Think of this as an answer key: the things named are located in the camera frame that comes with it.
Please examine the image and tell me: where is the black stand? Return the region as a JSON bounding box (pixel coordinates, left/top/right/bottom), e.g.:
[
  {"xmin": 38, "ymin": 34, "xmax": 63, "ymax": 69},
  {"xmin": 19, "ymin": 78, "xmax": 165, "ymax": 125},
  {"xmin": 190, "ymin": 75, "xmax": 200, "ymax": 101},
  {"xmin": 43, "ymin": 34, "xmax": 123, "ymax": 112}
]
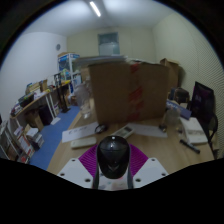
[{"xmin": 54, "ymin": 72, "xmax": 71, "ymax": 114}]

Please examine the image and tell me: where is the black bag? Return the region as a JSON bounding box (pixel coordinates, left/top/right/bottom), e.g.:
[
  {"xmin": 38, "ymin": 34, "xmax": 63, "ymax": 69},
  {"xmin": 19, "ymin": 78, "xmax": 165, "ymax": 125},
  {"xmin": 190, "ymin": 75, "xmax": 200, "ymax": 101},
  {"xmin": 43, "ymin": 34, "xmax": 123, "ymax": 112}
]
[{"xmin": 169, "ymin": 87, "xmax": 191, "ymax": 104}]

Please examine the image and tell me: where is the blue book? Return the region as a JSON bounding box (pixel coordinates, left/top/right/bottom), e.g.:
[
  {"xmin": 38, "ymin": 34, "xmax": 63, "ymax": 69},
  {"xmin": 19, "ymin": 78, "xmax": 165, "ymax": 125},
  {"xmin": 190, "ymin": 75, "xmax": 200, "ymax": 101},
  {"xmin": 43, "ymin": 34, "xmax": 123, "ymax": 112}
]
[{"xmin": 165, "ymin": 99, "xmax": 193, "ymax": 120}]

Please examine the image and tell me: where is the ceiling tube light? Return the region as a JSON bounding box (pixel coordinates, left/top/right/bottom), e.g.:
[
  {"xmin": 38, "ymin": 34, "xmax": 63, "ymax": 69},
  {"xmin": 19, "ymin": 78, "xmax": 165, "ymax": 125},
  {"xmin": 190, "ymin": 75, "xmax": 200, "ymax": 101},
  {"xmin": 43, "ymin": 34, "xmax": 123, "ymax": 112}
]
[{"xmin": 88, "ymin": 0, "xmax": 102, "ymax": 18}]

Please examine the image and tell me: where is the clear plastic cup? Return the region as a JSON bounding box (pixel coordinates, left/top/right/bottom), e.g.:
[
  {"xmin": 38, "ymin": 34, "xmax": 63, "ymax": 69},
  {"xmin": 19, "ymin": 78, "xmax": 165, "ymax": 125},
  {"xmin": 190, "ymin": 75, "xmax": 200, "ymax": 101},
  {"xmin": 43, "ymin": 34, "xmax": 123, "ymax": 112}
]
[{"xmin": 165, "ymin": 107, "xmax": 181, "ymax": 126}]

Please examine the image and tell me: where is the clear glass jar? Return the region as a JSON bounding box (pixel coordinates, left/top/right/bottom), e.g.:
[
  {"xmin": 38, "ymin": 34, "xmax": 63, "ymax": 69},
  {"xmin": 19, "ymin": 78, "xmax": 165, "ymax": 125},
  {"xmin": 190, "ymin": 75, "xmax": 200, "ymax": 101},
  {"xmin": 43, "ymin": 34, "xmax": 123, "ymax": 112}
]
[{"xmin": 74, "ymin": 83, "xmax": 93, "ymax": 120}]

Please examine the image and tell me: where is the black office chair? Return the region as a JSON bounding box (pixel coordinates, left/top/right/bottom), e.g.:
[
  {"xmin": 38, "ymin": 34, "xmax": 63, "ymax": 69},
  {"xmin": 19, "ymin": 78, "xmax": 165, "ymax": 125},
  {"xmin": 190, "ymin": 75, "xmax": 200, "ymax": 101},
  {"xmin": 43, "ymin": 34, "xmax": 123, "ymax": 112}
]
[{"xmin": 199, "ymin": 113, "xmax": 221, "ymax": 160}]

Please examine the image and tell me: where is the black coiled cable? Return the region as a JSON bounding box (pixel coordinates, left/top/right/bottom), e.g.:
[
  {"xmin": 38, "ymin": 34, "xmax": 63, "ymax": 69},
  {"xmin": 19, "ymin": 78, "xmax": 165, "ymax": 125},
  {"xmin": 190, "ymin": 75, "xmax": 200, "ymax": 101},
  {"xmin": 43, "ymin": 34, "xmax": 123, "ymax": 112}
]
[{"xmin": 94, "ymin": 123, "xmax": 108, "ymax": 135}]

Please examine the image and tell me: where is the black computer mouse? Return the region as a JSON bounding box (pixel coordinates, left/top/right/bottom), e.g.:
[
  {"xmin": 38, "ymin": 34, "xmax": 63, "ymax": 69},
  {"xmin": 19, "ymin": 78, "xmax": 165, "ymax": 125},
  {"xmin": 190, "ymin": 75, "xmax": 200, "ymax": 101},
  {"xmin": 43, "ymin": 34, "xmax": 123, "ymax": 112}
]
[{"xmin": 96, "ymin": 135, "xmax": 131, "ymax": 180}]

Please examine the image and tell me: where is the frosted window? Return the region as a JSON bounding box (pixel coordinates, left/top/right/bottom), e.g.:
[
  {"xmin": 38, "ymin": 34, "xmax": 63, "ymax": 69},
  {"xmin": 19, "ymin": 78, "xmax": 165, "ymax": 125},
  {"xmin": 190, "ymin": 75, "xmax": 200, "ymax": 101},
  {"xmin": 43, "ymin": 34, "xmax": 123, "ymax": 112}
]
[{"xmin": 97, "ymin": 31, "xmax": 121, "ymax": 56}]

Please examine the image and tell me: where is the white paper sheet with writing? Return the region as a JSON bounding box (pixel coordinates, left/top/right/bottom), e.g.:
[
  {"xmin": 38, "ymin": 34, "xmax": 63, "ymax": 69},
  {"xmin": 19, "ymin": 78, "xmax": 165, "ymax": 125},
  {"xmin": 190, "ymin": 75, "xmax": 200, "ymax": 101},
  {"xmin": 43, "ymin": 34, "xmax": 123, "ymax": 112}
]
[{"xmin": 61, "ymin": 121, "xmax": 100, "ymax": 144}]

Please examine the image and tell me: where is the black marker pen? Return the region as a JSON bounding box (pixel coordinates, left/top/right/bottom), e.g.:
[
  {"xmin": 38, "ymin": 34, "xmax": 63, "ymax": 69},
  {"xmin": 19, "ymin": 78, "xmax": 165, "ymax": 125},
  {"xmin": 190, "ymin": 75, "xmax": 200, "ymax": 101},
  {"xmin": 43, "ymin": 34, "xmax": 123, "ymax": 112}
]
[{"xmin": 179, "ymin": 138, "xmax": 202, "ymax": 155}]

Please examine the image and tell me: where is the cluttered shelf unit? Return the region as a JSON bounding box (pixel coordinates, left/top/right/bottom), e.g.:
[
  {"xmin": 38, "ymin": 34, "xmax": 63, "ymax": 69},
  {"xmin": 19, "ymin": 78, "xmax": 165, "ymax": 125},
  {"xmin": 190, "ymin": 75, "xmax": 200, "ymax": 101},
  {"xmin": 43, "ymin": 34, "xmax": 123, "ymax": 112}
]
[{"xmin": 0, "ymin": 78, "xmax": 73, "ymax": 164}]

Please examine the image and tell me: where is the tall open cardboard box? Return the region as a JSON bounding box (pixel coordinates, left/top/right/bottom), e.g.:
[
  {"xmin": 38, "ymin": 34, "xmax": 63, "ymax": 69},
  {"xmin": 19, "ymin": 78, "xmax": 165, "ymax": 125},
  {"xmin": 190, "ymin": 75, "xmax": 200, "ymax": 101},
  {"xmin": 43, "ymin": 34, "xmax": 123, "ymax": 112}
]
[{"xmin": 159, "ymin": 58, "xmax": 184, "ymax": 89}]

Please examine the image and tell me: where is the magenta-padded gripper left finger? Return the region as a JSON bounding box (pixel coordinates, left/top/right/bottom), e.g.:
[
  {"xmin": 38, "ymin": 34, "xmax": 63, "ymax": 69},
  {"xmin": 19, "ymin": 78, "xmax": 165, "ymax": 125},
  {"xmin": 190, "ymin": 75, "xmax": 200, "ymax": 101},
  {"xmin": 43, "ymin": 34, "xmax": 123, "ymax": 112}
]
[{"xmin": 57, "ymin": 143, "xmax": 101, "ymax": 190}]

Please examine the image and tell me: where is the large brown cardboard box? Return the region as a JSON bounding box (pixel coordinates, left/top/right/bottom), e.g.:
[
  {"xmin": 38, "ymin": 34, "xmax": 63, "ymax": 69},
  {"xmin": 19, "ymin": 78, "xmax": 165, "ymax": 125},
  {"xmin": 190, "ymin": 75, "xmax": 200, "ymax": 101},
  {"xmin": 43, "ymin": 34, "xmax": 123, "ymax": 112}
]
[{"xmin": 88, "ymin": 62, "xmax": 170, "ymax": 125}]

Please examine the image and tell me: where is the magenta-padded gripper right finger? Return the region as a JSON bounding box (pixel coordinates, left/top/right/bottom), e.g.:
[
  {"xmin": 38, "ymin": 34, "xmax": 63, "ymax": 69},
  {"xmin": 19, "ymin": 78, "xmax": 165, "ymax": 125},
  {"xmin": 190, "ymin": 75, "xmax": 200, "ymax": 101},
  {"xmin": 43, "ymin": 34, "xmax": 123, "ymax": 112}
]
[{"xmin": 126, "ymin": 143, "xmax": 170, "ymax": 190}]

